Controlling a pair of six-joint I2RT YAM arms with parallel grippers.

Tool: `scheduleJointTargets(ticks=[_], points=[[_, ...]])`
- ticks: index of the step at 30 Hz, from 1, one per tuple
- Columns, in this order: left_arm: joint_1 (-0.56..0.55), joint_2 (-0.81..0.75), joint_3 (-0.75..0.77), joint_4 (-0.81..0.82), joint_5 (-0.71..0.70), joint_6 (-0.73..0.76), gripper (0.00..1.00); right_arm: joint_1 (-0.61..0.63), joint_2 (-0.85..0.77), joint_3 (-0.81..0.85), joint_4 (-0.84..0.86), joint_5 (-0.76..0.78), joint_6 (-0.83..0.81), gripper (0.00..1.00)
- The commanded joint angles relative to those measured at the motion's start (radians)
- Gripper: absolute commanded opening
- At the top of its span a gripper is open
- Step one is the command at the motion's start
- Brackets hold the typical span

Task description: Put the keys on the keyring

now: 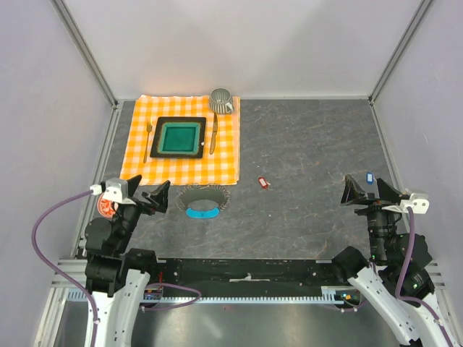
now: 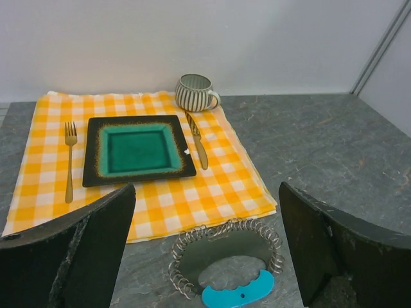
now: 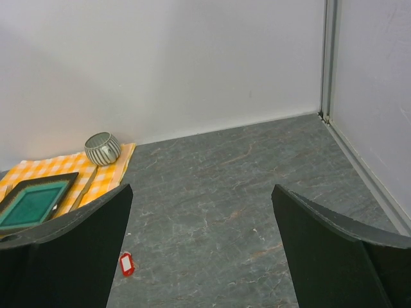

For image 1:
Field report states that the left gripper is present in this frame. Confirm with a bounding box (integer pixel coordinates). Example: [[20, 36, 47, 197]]
[[112, 173, 169, 252]]

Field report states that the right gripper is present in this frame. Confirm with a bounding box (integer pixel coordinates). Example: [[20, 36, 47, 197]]
[[339, 173, 403, 260]]

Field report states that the red tag key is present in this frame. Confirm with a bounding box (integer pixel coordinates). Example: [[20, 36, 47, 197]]
[[258, 176, 270, 189]]

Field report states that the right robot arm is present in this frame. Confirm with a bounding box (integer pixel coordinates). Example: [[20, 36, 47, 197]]
[[331, 175, 459, 346]]

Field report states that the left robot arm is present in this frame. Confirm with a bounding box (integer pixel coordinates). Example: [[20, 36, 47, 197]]
[[85, 175, 171, 346]]

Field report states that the blue tag key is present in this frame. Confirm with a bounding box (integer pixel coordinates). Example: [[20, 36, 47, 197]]
[[366, 172, 375, 184]]

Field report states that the red white patterned bowl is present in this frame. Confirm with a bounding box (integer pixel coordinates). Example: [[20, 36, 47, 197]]
[[96, 195, 118, 219]]

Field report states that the black green square plate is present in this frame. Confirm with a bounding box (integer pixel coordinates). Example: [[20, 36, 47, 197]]
[[150, 116, 207, 159]]

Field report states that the gold fork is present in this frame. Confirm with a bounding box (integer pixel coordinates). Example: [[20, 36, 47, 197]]
[[143, 119, 153, 163]]

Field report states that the gold knife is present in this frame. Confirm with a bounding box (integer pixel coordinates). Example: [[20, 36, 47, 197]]
[[209, 113, 218, 155]]

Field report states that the grey striped mug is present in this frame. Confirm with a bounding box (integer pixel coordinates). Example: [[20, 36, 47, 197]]
[[209, 88, 234, 114]]

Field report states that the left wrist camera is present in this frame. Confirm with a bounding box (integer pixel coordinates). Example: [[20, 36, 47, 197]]
[[90, 179, 129, 204]]

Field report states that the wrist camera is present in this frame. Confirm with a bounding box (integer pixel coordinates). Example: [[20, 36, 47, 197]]
[[399, 189, 430, 215], [90, 179, 129, 204]]

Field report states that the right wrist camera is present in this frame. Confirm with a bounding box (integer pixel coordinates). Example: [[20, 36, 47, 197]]
[[399, 189, 430, 215]]

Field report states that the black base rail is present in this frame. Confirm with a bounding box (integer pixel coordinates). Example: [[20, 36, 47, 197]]
[[150, 258, 349, 299]]

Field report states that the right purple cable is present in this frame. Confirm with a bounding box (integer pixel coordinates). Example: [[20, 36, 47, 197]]
[[334, 206, 456, 347]]

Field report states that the purple cable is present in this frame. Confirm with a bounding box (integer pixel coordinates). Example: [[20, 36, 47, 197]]
[[31, 190, 202, 347], [334, 206, 456, 347]]

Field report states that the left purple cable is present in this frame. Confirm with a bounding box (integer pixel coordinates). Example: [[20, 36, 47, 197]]
[[31, 190, 202, 347]]

